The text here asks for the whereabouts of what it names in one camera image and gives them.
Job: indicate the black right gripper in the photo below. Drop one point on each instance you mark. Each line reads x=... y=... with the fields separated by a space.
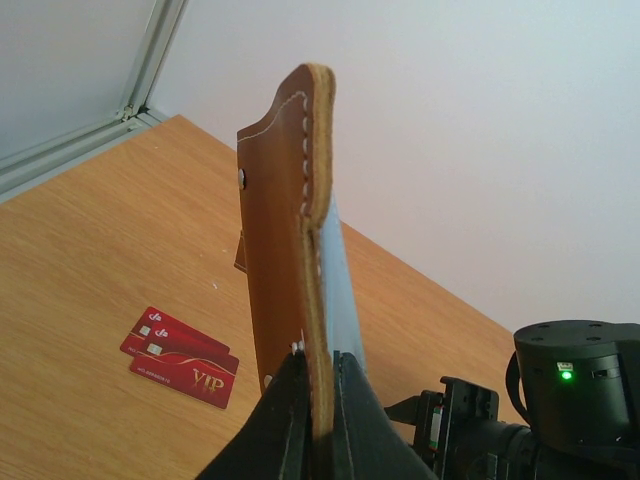
x=439 y=419

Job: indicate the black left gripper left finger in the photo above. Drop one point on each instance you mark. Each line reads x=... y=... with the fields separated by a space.
x=274 y=441

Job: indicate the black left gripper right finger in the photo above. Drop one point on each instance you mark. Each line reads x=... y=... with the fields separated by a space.
x=364 y=443

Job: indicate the red credit card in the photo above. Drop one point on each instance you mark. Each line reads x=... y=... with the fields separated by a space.
x=155 y=324
x=190 y=367

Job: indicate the brown leather card holder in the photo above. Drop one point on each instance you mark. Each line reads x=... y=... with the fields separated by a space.
x=292 y=247

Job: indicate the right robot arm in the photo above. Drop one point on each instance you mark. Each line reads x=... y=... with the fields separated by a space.
x=575 y=384

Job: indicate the aluminium frame post left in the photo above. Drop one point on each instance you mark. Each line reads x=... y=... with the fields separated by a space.
x=76 y=78

